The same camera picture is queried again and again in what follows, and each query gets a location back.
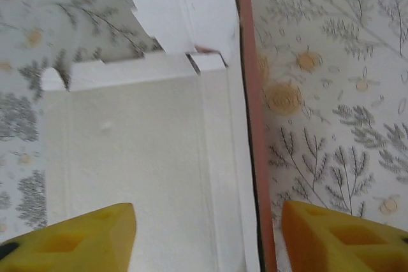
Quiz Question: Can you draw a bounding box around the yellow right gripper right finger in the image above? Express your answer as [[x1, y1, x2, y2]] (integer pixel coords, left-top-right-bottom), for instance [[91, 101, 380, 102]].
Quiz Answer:
[[281, 200, 408, 272]]

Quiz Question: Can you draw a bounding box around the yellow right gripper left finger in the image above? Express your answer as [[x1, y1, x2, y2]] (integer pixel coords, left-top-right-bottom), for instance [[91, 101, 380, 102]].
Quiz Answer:
[[0, 202, 138, 272]]

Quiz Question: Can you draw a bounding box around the pink paper box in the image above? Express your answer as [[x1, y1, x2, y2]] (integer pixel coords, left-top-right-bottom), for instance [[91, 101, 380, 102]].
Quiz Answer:
[[41, 0, 278, 272]]

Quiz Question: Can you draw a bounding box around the floral table cover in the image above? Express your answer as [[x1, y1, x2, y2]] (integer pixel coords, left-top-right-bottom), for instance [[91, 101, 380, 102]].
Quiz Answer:
[[0, 0, 408, 272]]

